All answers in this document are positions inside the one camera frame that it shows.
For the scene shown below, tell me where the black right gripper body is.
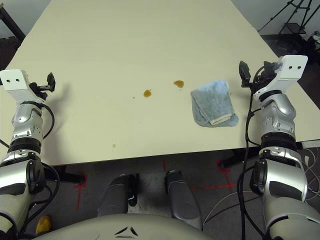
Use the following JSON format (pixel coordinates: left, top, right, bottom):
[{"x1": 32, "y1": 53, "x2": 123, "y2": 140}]
[{"x1": 246, "y1": 61, "x2": 278, "y2": 88}]

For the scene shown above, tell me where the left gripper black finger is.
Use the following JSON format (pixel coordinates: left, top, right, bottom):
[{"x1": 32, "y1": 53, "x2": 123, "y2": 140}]
[{"x1": 46, "y1": 72, "x2": 56, "y2": 92}]

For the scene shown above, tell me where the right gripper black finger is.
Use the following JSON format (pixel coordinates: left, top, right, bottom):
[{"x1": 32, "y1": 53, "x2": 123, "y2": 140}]
[{"x1": 239, "y1": 60, "x2": 252, "y2": 88}]

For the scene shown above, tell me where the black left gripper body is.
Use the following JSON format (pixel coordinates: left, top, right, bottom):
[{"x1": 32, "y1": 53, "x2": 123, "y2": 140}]
[{"x1": 29, "y1": 82, "x2": 51, "y2": 100}]

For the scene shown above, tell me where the light blue terry rag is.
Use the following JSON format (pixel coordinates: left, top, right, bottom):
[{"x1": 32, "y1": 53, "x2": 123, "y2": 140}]
[{"x1": 190, "y1": 79, "x2": 240, "y2": 128}]

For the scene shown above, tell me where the dark foam puzzle mat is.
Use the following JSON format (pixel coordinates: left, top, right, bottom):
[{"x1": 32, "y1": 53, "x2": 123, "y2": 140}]
[{"x1": 0, "y1": 36, "x2": 22, "y2": 71}]

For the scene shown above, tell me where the black tripod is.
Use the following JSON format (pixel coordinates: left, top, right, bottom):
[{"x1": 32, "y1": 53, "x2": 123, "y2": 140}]
[{"x1": 258, "y1": 0, "x2": 320, "y2": 33}]

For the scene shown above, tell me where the dark framed desk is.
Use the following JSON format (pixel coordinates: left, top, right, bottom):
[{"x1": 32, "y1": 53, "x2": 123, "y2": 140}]
[{"x1": 0, "y1": 4, "x2": 26, "y2": 43}]

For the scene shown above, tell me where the black table foot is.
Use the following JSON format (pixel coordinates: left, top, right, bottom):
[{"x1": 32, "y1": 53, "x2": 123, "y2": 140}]
[
  {"x1": 53, "y1": 166, "x2": 85, "y2": 185},
  {"x1": 221, "y1": 147, "x2": 262, "y2": 169}
]

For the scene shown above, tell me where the grey robot left leg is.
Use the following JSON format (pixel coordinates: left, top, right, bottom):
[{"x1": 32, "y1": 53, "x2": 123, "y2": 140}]
[{"x1": 96, "y1": 174, "x2": 138, "y2": 217}]

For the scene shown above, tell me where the grey robot leg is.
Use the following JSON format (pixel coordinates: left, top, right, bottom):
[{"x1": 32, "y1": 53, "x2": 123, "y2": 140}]
[
  {"x1": 96, "y1": 174, "x2": 138, "y2": 217},
  {"x1": 164, "y1": 170, "x2": 203, "y2": 230}
]

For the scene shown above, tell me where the yellow floor object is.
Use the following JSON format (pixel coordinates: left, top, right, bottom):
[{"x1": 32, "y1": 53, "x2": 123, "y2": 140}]
[{"x1": 35, "y1": 215, "x2": 52, "y2": 236}]

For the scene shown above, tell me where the grey robot right leg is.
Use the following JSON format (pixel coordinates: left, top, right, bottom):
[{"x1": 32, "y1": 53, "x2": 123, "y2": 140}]
[{"x1": 164, "y1": 170, "x2": 203, "y2": 230}]

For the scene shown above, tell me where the grey robot torso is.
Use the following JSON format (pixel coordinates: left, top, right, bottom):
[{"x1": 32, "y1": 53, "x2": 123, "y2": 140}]
[{"x1": 23, "y1": 213, "x2": 216, "y2": 240}]

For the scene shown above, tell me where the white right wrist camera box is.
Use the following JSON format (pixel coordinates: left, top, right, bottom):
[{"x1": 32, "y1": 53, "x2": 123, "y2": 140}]
[{"x1": 252, "y1": 55, "x2": 309, "y2": 101}]

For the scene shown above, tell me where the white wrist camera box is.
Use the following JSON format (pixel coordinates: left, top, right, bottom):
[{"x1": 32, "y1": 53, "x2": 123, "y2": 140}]
[
  {"x1": 252, "y1": 55, "x2": 309, "y2": 101},
  {"x1": 0, "y1": 69, "x2": 45, "y2": 104}
]

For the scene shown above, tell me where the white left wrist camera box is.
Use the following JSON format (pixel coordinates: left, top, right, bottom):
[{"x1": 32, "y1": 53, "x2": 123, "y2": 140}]
[{"x1": 0, "y1": 69, "x2": 45, "y2": 104}]

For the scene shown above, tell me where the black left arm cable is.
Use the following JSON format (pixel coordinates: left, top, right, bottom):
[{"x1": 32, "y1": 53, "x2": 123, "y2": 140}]
[{"x1": 17, "y1": 99, "x2": 61, "y2": 237}]

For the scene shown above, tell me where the white floor cable bundle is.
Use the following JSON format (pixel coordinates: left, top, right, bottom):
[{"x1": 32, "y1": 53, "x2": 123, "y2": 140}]
[{"x1": 203, "y1": 146, "x2": 320, "y2": 226}]

